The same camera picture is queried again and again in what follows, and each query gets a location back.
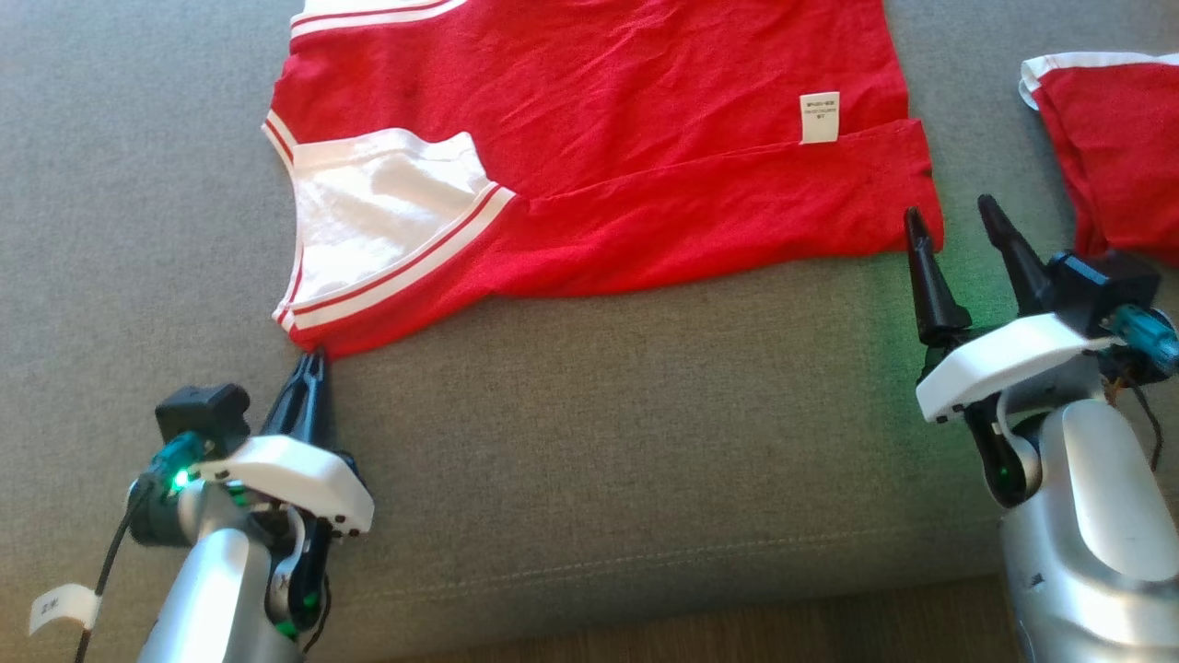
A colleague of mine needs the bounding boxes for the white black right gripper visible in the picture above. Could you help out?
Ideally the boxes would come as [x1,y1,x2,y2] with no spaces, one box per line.
[903,193,1120,425]

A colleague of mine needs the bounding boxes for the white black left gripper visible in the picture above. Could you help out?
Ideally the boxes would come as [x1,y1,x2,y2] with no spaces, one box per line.
[189,348,375,540]

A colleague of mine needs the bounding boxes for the red shorts with white trim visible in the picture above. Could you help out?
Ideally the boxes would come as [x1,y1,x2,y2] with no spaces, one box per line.
[1019,51,1179,270]

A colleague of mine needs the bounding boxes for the red white basketball jersey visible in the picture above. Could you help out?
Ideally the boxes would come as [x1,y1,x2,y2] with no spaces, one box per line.
[261,0,946,360]

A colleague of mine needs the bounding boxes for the black cable with teal connector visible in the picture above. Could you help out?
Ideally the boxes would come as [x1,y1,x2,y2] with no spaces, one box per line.
[72,431,209,663]
[1105,304,1179,472]

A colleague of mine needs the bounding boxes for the white paper cable tag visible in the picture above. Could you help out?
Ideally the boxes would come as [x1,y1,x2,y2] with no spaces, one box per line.
[28,583,102,636]

